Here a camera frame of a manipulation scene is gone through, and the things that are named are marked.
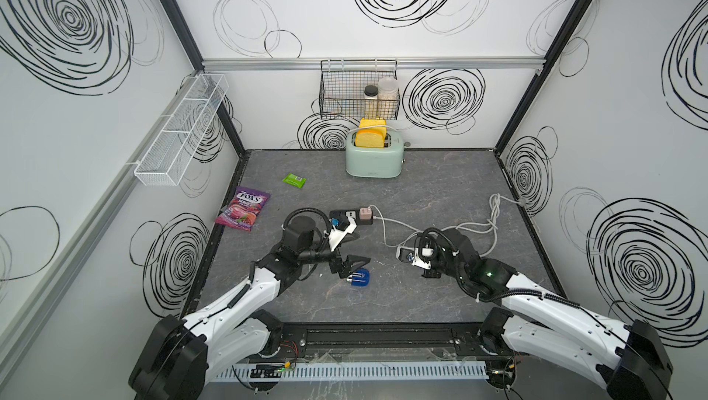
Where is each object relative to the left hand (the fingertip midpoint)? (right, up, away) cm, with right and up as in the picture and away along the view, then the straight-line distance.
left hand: (360, 248), depth 75 cm
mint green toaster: (+10, +25, +31) cm, 41 cm away
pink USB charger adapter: (+2, +7, +18) cm, 20 cm away
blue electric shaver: (0, -11, +8) cm, 14 cm away
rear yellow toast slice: (+5, +40, +27) cm, 48 cm away
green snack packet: (-26, +18, +34) cm, 46 cm away
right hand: (+16, -1, +4) cm, 16 cm away
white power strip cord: (+35, +3, +22) cm, 41 cm away
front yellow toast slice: (+4, +33, +22) cm, 40 cm away
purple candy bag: (-42, +8, +24) cm, 49 cm away
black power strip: (-4, +10, -9) cm, 14 cm away
